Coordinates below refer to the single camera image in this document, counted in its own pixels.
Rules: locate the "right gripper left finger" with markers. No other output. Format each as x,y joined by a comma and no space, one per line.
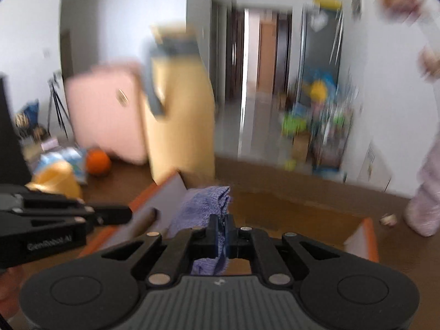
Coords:
179,253

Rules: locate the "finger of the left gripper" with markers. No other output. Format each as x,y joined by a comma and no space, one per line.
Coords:
108,215

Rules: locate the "pink mini suitcase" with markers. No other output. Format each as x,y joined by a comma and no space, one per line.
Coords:
106,108

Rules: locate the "cluttered storage rack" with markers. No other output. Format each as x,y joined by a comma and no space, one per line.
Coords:
318,119

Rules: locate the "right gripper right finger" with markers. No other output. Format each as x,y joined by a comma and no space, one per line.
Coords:
256,247

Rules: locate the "red cardboard box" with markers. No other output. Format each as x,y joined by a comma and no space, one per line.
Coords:
154,206

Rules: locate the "dried pink roses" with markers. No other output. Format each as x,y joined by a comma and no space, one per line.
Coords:
414,9

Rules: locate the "black camera tripod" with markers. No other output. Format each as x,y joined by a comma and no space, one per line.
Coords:
56,105

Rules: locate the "lavender knitted cloth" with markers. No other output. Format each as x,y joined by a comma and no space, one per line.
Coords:
194,211

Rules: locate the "person left hand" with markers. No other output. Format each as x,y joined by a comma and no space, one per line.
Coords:
10,283

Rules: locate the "grey refrigerator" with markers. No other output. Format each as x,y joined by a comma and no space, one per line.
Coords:
321,43

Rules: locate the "yellow ceramic mug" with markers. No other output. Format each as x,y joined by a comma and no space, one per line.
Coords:
57,178

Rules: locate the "small shell piece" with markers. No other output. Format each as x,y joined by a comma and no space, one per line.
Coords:
388,220

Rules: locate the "wall electrical panel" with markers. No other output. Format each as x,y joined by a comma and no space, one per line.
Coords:
357,9

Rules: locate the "yellow thermos jug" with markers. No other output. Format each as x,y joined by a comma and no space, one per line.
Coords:
180,117

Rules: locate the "black paper bag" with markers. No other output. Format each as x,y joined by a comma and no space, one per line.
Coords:
13,167

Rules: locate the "brown wooden door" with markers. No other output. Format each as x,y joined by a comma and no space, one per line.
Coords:
267,55

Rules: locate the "orange fruit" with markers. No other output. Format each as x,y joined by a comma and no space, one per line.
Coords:
98,163

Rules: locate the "purple textured vase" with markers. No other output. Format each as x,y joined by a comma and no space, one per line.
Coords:
422,212

